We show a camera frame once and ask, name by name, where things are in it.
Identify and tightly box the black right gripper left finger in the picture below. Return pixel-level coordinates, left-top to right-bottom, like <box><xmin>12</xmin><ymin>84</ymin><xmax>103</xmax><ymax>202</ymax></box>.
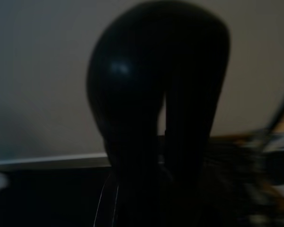
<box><xmin>86</xmin><ymin>0</ymin><xmax>167</xmax><ymax>227</ymax></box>

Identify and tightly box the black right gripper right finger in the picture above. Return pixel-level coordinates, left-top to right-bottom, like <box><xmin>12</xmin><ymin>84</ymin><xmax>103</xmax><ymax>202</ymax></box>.
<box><xmin>160</xmin><ymin>0</ymin><xmax>231</xmax><ymax>227</ymax></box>

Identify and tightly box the dark pile of clutter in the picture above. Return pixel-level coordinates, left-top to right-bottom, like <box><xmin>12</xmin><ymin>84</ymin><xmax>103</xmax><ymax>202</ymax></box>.
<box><xmin>203</xmin><ymin>129</ymin><xmax>284</xmax><ymax>227</ymax></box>

